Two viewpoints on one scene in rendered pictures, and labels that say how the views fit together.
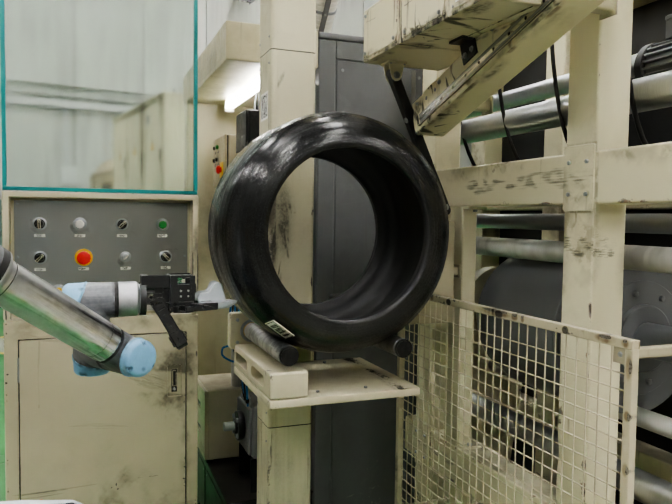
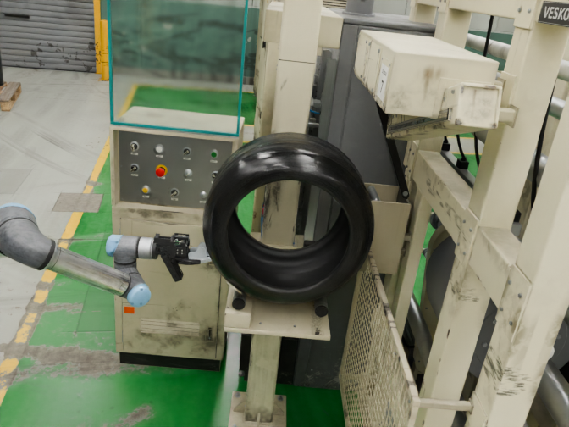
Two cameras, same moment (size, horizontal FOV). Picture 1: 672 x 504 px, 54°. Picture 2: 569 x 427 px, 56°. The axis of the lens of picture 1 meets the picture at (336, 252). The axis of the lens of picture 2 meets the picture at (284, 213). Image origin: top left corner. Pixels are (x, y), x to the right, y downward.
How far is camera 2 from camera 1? 0.85 m
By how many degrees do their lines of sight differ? 27
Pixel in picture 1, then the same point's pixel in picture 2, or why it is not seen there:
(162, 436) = (205, 286)
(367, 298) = (324, 254)
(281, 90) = (283, 92)
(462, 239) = (417, 217)
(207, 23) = not seen: outside the picture
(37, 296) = (71, 268)
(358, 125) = (301, 164)
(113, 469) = (174, 299)
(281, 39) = (287, 52)
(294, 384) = (240, 320)
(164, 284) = (168, 244)
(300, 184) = not seen: hidden behind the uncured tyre
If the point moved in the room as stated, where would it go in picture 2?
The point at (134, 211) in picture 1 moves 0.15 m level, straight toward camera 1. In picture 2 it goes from (196, 143) to (187, 152)
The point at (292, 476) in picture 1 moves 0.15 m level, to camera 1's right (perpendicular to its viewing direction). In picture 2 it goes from (267, 342) to (301, 353)
